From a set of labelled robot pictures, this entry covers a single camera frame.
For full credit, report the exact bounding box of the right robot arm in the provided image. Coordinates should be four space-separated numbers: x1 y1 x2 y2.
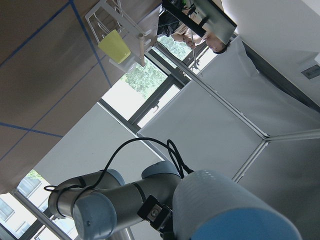
48 160 181 240

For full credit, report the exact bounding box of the person in beige shirt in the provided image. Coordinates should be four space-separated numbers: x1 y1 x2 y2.
171 24 231 55

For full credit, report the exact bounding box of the aluminium frame post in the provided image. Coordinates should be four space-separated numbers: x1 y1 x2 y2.
154 42 320 143

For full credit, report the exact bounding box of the yellow plastic cup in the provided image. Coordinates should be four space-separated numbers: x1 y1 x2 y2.
98 29 131 64

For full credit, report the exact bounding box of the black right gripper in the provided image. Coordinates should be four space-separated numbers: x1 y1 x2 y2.
137 195 174 235

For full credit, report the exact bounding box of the black monitor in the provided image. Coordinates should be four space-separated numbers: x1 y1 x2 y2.
162 0 237 44

